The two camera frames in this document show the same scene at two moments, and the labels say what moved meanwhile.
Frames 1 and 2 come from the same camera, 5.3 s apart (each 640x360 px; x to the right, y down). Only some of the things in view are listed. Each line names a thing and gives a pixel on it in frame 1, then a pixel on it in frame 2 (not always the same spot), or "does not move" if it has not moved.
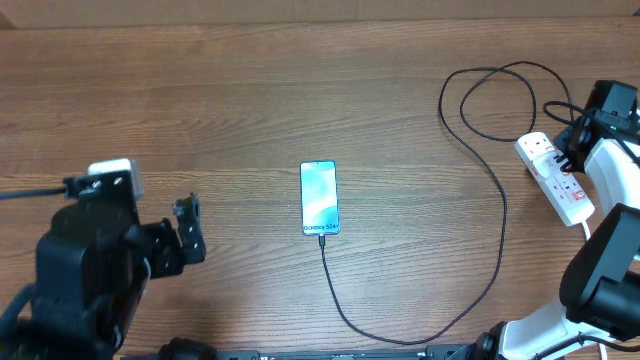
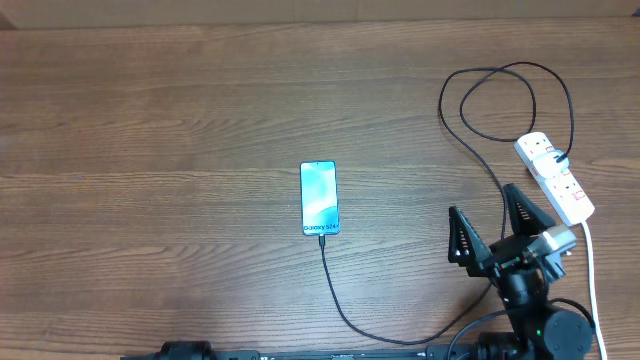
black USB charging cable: x=488 y=164 does not move
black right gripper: x=559 y=143 to x=500 y=251
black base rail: x=450 y=352 does not move
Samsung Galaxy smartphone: x=320 y=201 does not move
